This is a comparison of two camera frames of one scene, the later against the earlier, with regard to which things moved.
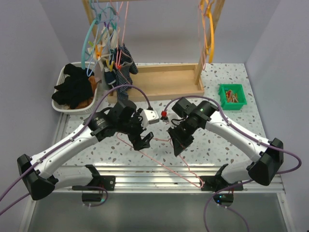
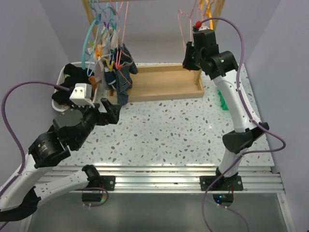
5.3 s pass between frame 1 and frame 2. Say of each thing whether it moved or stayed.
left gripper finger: moved
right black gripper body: moved
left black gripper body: moved
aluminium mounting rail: stayed
